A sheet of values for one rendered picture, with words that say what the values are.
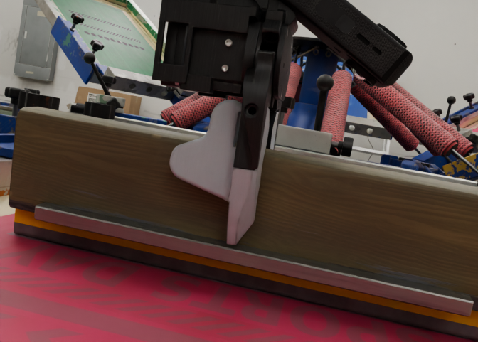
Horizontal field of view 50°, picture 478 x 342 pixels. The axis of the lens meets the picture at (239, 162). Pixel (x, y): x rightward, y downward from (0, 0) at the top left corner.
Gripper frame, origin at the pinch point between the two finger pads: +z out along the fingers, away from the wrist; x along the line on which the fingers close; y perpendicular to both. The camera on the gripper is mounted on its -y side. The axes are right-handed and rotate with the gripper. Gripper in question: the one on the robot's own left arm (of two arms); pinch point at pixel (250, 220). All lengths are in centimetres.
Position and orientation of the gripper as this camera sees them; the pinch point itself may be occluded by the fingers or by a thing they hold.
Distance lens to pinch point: 35.7
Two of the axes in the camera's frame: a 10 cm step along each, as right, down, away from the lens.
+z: -1.4, 9.9, 0.8
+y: -9.8, -1.5, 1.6
